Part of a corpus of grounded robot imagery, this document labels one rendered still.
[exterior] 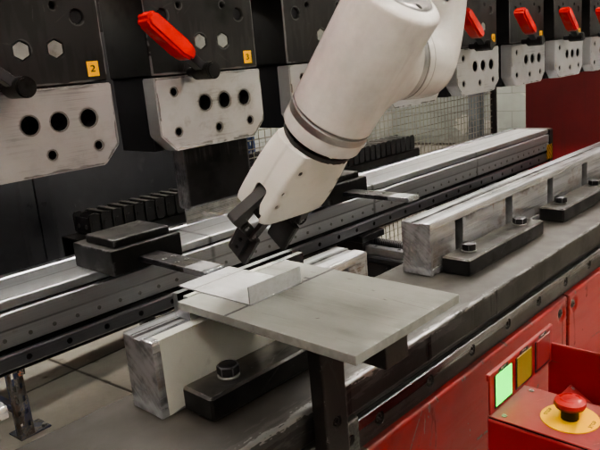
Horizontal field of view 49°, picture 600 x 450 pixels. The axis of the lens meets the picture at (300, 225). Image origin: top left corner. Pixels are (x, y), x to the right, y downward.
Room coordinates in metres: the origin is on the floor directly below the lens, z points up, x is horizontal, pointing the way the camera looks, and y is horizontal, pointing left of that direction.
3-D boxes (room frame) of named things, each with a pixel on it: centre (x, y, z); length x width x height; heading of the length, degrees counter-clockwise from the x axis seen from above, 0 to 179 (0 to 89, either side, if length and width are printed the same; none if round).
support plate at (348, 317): (0.69, -0.01, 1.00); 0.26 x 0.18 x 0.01; 46
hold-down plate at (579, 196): (1.47, -0.65, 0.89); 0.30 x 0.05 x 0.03; 136
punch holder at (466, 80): (1.21, -0.31, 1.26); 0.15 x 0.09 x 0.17; 136
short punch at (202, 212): (0.80, 0.10, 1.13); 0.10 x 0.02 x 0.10; 136
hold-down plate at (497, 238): (1.19, -0.37, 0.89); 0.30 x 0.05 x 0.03; 136
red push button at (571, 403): (0.76, -0.33, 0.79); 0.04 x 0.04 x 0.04
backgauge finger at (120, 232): (0.91, 0.21, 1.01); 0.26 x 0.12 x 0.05; 46
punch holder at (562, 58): (1.49, -0.58, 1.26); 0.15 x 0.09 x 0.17; 136
